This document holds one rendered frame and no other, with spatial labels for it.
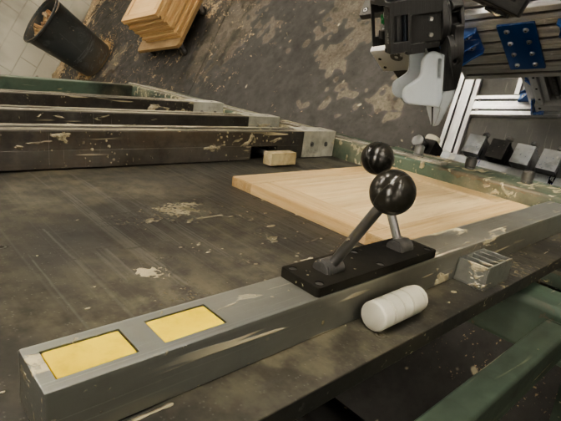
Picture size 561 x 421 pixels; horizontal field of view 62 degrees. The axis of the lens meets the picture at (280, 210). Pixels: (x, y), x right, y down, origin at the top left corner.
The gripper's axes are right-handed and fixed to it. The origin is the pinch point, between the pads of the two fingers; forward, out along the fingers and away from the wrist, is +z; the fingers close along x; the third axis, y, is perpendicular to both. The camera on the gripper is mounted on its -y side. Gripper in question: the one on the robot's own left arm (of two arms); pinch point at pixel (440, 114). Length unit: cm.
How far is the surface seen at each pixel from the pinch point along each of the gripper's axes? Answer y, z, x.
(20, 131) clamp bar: 60, -1, -25
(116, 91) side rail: 78, 19, -167
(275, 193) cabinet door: 20.7, 15.1, -18.2
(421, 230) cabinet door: 0.7, 18.9, -4.4
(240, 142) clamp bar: 26, 15, -51
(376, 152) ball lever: 10.1, 0.9, 6.7
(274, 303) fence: 24.1, 6.1, 23.1
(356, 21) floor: -53, 14, -242
